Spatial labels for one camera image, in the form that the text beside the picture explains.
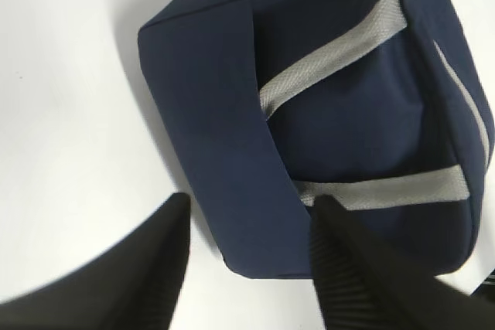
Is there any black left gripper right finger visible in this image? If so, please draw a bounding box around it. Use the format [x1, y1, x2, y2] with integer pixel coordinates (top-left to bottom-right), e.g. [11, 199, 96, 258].
[310, 196, 494, 329]

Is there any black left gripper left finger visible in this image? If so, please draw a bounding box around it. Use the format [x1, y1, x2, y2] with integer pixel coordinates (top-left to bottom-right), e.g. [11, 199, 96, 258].
[1, 193, 191, 329]

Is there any navy blue lunch bag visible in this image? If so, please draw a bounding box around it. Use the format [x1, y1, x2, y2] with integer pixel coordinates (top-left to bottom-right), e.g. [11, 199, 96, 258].
[138, 0, 494, 279]

